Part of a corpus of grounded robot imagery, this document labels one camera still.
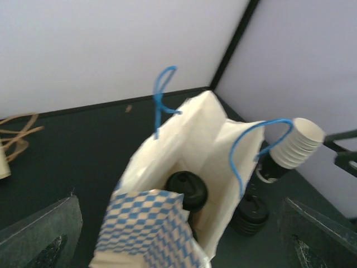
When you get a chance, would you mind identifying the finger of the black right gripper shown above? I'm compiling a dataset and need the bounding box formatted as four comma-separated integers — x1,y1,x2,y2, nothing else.
324,130,356,177

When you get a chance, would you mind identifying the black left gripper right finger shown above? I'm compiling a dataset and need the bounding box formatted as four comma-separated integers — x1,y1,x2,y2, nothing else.
278,198,356,267

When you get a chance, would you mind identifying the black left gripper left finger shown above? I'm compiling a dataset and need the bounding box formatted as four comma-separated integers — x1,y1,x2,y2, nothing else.
1,195,83,267

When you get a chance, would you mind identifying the stack of black cup lids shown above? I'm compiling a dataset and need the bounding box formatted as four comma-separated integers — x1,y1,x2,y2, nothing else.
230,194,269,237

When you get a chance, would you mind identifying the black branded paper cup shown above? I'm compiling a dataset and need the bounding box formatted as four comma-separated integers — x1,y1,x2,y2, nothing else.
165,171,208,213

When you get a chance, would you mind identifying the stack of white paper cups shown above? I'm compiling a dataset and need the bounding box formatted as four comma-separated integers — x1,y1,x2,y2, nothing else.
255,118,326,183

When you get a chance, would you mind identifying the light tan paper bag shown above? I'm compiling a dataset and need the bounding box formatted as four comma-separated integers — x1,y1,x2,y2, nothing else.
1,113,44,179

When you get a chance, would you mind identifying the black corner frame post right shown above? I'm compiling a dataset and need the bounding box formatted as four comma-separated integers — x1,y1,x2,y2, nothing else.
209,0,260,91

